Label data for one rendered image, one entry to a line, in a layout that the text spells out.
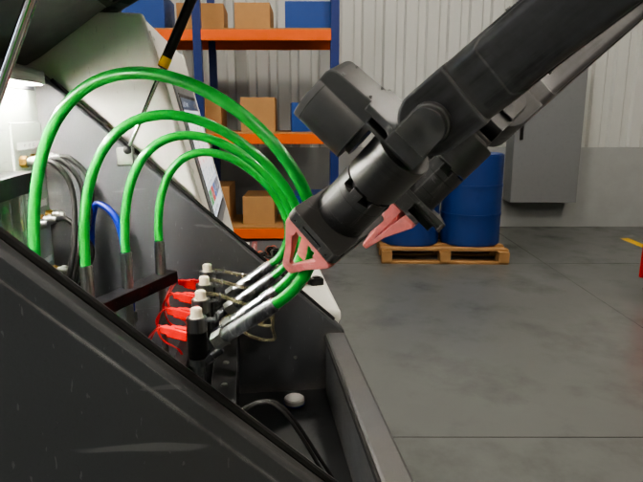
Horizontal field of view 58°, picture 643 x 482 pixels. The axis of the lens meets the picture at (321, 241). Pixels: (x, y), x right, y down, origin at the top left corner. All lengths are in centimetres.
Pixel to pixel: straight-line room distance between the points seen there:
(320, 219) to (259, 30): 545
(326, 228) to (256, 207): 563
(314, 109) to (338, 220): 11
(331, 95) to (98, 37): 69
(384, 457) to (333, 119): 44
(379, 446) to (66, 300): 48
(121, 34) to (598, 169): 727
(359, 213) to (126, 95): 67
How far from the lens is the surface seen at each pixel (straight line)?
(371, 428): 83
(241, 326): 68
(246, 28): 603
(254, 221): 622
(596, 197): 807
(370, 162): 52
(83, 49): 115
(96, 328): 45
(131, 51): 113
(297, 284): 64
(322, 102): 53
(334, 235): 57
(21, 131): 104
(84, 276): 89
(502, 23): 46
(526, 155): 735
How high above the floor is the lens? 137
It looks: 12 degrees down
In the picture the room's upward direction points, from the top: straight up
